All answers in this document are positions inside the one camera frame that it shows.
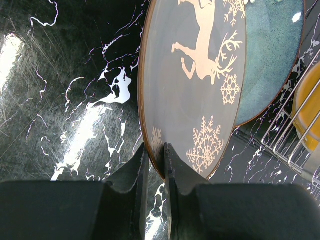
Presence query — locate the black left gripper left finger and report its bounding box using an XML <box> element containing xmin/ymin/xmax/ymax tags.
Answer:
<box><xmin>0</xmin><ymin>145</ymin><xmax>149</xmax><ymax>240</ymax></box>

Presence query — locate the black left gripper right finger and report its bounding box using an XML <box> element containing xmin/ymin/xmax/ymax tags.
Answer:
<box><xmin>163</xmin><ymin>143</ymin><xmax>320</xmax><ymax>240</ymax></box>

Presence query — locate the yellow polka dot plate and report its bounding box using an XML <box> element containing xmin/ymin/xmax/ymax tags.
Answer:
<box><xmin>291</xmin><ymin>63</ymin><xmax>320</xmax><ymax>153</ymax></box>

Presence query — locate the grey reindeer snowflake plate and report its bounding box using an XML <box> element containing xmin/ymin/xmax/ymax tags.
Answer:
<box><xmin>138</xmin><ymin>0</ymin><xmax>247</xmax><ymax>178</ymax></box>

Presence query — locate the dark teal glazed plate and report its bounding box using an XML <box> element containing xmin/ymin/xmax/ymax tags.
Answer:
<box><xmin>235</xmin><ymin>0</ymin><xmax>306</xmax><ymax>127</ymax></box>

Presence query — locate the metal wire dish rack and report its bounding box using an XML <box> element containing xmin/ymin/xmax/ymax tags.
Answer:
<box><xmin>261</xmin><ymin>60</ymin><xmax>320</xmax><ymax>188</ymax></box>

